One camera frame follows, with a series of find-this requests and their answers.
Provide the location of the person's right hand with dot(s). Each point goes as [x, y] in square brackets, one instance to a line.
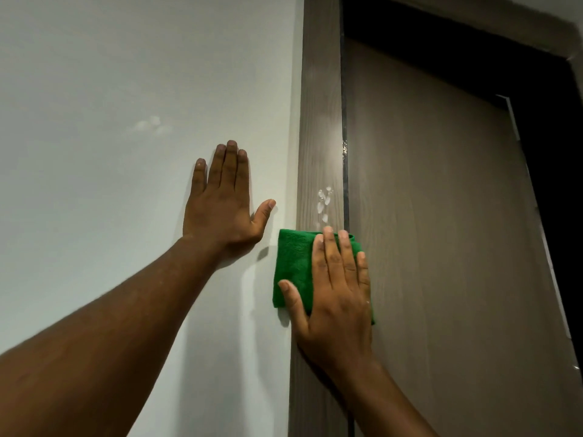
[335, 314]

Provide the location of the person's left hand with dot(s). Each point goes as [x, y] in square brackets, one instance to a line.
[218, 213]

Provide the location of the person's left little finger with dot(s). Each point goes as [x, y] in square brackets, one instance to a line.
[198, 177]

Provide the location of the person's right middle finger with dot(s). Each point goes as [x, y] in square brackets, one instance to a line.
[334, 257]

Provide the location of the person's left middle finger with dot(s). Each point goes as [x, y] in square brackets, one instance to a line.
[229, 166]

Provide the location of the person's left thumb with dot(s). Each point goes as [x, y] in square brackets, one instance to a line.
[263, 218]

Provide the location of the person's right thumb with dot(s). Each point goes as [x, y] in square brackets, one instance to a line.
[294, 304]

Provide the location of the person's right little finger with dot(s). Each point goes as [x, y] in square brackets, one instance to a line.
[363, 270]

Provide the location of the green microfiber cloth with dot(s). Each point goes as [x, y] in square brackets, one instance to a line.
[294, 268]

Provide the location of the person's left forearm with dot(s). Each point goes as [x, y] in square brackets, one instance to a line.
[100, 345]

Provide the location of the person's right forearm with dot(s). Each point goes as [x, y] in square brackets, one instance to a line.
[382, 405]

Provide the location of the brown wooden door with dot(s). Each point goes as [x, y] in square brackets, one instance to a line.
[446, 245]

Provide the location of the grey wooden door frame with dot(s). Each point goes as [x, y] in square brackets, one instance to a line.
[319, 131]

